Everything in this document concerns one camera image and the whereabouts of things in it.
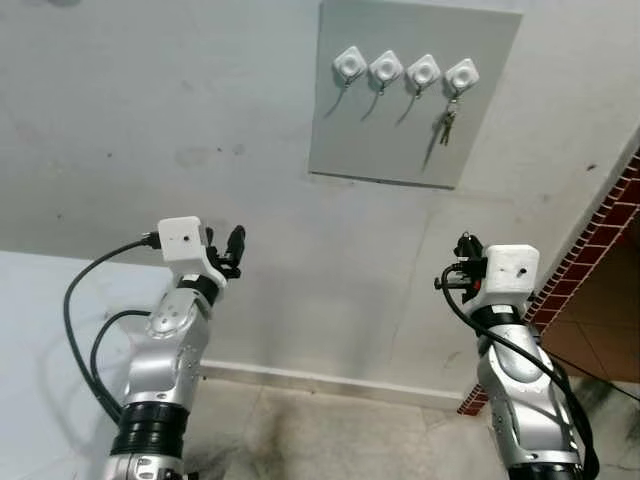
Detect grey wall board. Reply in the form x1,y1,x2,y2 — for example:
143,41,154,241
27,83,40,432
308,0,524,191

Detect white baseboard strip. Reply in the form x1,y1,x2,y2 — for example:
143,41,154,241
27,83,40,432
200,362,481,409

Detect white wall hook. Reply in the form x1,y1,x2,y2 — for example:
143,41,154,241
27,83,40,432
332,46,369,93
444,57,481,101
406,53,442,99
369,50,405,97

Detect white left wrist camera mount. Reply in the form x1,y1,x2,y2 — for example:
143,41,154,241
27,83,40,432
158,216,229,289

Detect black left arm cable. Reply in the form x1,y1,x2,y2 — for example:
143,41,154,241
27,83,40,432
89,309,153,406

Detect silver key bunch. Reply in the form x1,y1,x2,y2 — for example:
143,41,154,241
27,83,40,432
438,98,461,149

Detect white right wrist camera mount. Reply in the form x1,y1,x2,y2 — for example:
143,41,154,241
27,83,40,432
483,243,541,298

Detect thin black floor cable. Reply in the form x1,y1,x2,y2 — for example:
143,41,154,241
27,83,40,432
555,360,640,403

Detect black left wrist camera cable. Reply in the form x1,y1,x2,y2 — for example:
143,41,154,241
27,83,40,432
63,236,163,423

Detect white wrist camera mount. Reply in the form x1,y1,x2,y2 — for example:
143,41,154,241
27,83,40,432
158,216,229,289
483,243,541,298

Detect red brick tile strip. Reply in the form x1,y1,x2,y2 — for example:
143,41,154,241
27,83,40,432
458,150,640,416

